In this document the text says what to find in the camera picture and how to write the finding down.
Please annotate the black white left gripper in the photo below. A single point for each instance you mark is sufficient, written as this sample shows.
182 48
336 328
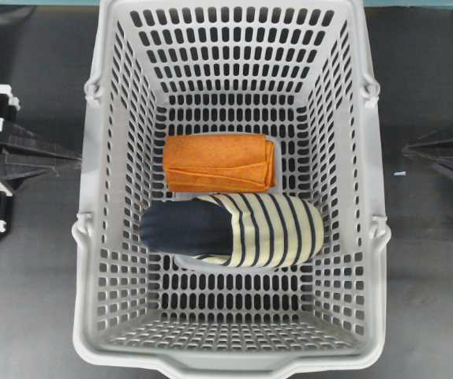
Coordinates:
24 154

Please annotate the grey plastic shopping basket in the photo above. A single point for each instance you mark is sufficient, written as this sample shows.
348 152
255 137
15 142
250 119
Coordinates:
301 74

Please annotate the striped cream navy slipper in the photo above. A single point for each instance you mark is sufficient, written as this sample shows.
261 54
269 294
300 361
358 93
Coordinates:
236 230

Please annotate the folded orange cloth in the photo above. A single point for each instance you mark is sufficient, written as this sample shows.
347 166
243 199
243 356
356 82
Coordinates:
219 163

